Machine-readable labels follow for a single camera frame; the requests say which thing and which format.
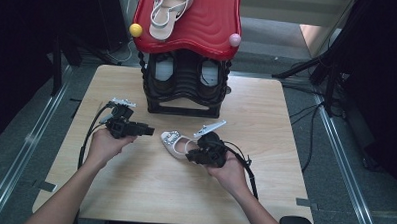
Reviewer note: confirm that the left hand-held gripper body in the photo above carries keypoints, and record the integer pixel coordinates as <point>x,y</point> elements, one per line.
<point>122,127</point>

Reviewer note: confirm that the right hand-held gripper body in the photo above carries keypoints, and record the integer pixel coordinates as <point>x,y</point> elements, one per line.
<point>213,152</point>

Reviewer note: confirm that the white heeled sandal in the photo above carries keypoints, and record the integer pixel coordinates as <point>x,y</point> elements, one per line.
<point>161,30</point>
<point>172,139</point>

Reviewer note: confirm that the black leather shoe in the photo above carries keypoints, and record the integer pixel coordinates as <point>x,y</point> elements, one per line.
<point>163,70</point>
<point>209,74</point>

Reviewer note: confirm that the red and black shoe rack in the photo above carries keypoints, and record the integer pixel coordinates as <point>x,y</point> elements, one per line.
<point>209,25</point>

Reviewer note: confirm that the person's left hand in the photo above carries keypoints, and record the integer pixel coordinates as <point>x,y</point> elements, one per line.
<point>107,147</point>

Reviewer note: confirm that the person's right hand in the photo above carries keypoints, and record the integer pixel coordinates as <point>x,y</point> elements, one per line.
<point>232,173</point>

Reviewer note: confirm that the black metal stand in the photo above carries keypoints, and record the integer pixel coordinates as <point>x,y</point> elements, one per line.
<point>57,70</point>

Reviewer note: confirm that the yellow ball knob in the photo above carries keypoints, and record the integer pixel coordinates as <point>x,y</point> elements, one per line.
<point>136,30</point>

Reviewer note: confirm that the grey tape piece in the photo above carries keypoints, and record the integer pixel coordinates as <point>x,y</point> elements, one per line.
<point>45,186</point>
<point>306,203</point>

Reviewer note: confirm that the pink ball knob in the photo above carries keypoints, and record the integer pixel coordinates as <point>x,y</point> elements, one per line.
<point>235,40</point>

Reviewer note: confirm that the dark curtain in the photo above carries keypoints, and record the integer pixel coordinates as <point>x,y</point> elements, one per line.
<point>21,52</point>
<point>381,81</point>

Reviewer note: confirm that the black tripod stand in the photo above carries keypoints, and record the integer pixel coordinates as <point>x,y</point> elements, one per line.
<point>329,80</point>

